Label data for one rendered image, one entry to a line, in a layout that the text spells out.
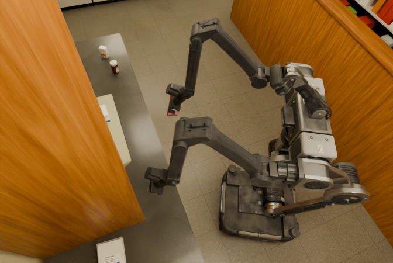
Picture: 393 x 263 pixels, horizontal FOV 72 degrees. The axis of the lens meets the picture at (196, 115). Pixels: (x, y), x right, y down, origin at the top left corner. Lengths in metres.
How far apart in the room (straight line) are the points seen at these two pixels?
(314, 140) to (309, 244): 1.65
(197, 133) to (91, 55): 1.49
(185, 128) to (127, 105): 1.02
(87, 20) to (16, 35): 3.66
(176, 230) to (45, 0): 1.27
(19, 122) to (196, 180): 2.12
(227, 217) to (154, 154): 0.91
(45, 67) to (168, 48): 3.10
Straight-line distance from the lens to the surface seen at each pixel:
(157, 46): 3.56
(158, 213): 1.51
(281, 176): 1.08
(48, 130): 0.60
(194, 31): 1.18
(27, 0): 0.41
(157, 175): 1.22
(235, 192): 2.32
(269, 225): 2.33
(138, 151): 1.64
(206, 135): 0.81
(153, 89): 3.09
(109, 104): 1.14
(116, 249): 1.47
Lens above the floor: 2.41
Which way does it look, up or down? 57 degrees down
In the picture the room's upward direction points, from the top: 7 degrees clockwise
